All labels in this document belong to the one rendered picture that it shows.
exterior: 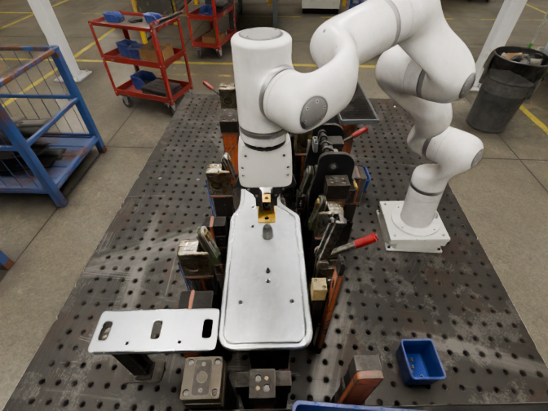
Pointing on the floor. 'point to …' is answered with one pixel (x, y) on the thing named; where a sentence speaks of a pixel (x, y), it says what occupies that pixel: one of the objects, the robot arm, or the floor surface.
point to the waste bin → (506, 86)
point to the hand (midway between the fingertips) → (266, 200)
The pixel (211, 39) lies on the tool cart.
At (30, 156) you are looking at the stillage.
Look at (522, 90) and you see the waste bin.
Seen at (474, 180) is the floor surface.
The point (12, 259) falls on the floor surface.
